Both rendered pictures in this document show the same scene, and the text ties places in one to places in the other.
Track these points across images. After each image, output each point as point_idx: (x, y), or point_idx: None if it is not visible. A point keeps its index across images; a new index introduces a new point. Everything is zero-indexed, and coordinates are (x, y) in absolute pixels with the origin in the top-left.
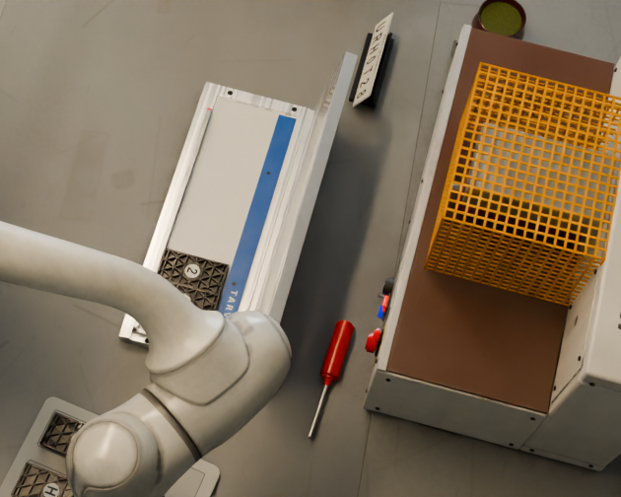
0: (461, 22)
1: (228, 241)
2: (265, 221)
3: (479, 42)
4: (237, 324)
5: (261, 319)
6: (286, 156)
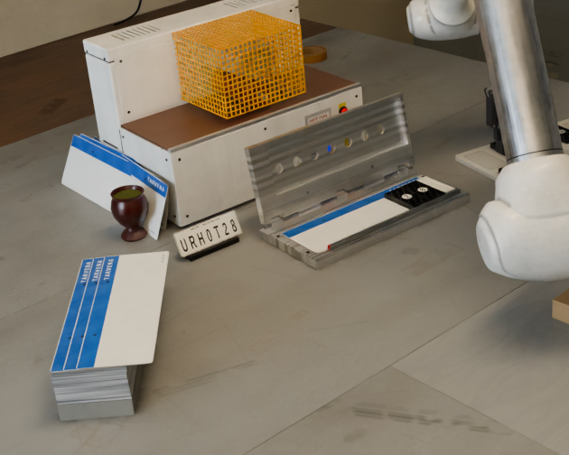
0: (128, 251)
1: (374, 206)
2: (346, 206)
3: (172, 143)
4: (425, 2)
5: (413, 4)
6: (305, 223)
